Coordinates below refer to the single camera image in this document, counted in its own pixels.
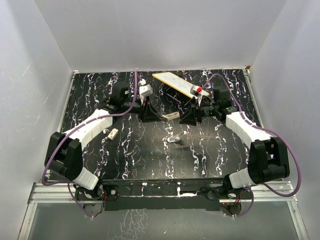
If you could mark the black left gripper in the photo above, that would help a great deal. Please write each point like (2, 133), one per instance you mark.
(147, 112)

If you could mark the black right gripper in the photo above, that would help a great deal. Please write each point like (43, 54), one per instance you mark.
(189, 118)

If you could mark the white stapler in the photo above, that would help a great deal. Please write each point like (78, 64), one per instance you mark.
(170, 116)
(176, 138)

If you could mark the white staple box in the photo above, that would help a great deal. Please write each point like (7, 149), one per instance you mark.
(112, 133)

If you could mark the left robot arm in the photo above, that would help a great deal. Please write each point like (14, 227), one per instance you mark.
(65, 150)

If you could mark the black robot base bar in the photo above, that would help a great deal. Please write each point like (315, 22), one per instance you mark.
(157, 194)

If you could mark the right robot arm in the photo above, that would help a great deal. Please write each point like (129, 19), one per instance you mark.
(268, 155)

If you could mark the yellow framed whiteboard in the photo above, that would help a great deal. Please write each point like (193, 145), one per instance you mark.
(179, 84)

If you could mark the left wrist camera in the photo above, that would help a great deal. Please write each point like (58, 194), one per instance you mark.
(145, 90)

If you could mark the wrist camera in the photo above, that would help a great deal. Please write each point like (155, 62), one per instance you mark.
(145, 90)
(196, 93)

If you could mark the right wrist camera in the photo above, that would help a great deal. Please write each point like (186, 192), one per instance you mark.
(196, 93)

